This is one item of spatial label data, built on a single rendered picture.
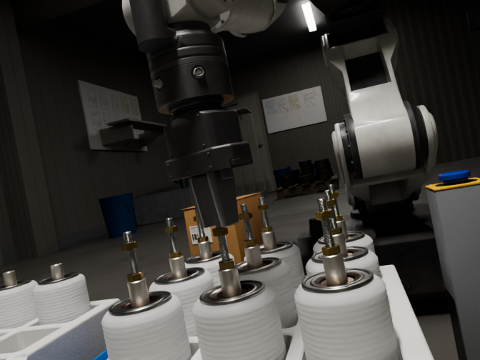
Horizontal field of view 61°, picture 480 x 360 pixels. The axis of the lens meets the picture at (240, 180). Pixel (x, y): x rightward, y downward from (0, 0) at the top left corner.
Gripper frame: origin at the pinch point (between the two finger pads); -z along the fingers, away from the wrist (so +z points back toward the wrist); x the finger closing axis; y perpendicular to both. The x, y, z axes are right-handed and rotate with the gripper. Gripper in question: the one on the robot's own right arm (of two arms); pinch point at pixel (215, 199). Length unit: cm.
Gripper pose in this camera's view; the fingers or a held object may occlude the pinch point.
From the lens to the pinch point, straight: 46.4
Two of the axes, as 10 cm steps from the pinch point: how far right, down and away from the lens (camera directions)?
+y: -7.3, 1.5, -6.7
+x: -6.6, 1.2, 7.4
